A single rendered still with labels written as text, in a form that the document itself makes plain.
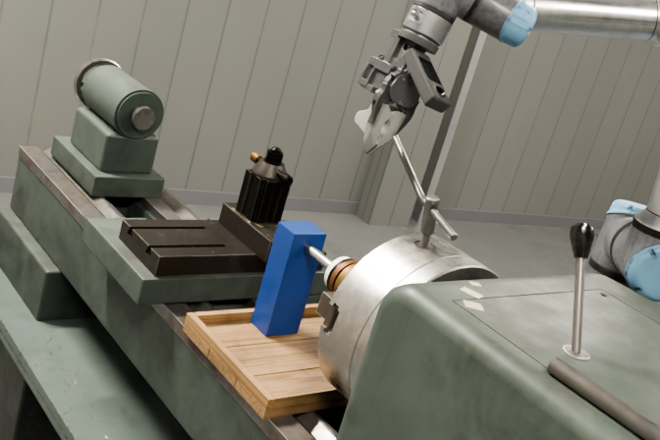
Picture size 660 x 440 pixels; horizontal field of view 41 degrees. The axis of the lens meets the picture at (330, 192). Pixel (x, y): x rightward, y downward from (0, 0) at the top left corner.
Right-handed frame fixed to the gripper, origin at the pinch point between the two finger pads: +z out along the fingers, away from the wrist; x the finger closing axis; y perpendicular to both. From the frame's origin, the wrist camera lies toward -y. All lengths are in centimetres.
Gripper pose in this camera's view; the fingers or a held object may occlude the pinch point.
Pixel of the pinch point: (372, 148)
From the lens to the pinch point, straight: 150.2
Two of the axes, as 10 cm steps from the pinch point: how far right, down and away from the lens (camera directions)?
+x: -6.7, -2.6, -6.9
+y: -5.8, -4.0, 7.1
